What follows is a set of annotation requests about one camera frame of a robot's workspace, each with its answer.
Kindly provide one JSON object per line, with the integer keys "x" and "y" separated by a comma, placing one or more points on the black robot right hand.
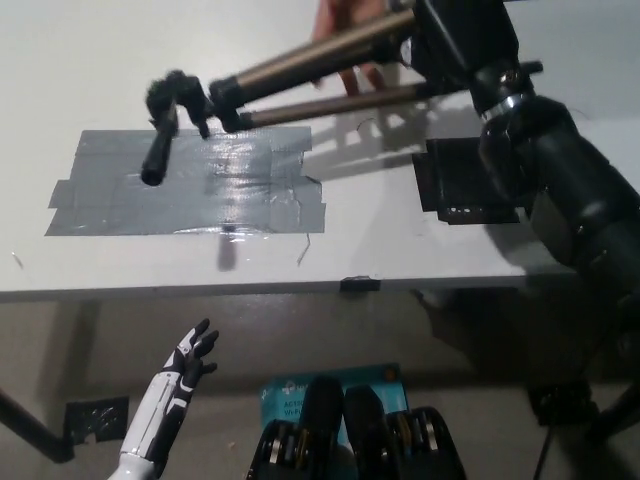
{"x": 460, "y": 40}

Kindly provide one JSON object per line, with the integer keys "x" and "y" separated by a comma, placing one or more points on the person bare hand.
{"x": 331, "y": 20}

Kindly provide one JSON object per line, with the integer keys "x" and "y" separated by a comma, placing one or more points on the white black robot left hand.
{"x": 165, "y": 405}

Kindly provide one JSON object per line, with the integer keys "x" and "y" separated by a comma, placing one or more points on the bronze and black camera tripod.
{"x": 300, "y": 60}

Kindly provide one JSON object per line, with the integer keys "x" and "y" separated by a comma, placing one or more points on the black robot torso blocks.
{"x": 360, "y": 435}

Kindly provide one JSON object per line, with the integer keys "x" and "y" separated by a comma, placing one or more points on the black tape patch on floor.
{"x": 97, "y": 419}

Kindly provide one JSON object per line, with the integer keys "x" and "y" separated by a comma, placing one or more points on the teal wifi adapter box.
{"x": 282, "y": 400}

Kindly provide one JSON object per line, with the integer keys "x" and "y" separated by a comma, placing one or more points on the black table leg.
{"x": 35, "y": 430}

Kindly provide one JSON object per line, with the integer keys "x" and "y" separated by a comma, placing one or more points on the black floor stand base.
{"x": 565, "y": 402}

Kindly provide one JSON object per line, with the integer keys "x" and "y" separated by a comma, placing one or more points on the grey duct tape patch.
{"x": 150, "y": 200}

